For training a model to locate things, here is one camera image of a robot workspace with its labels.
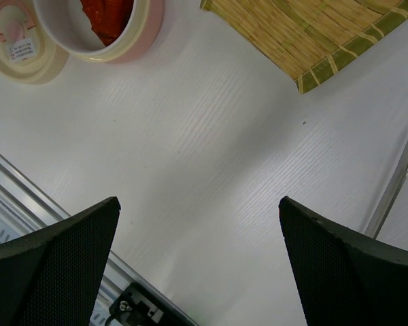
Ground cream lid pink handle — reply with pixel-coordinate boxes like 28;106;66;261
0;1;69;85

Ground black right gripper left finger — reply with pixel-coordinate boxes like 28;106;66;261
0;197;120;325

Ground bamboo serving tray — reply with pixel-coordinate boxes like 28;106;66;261
200;0;408;94

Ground metal serving tongs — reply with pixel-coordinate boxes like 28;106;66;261
364;139;408;239

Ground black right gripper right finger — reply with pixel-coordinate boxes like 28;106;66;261
279;197;408;325

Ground pink lunch box bowl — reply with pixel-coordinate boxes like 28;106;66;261
33;1;165;64

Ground aluminium mounting rail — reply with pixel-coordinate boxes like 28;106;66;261
0;154;193;325

